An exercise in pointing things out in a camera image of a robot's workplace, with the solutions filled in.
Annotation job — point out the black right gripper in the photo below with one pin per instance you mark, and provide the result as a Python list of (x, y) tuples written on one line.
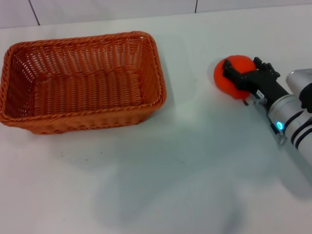
[(267, 87)]

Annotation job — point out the orange-red toy pear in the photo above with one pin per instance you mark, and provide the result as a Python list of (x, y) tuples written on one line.
[(223, 81)]

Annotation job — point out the orange woven plastic basket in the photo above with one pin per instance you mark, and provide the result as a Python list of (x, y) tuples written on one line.
[(85, 95)]

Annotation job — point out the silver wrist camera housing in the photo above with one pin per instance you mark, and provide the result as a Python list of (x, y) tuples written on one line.
[(298, 79)]

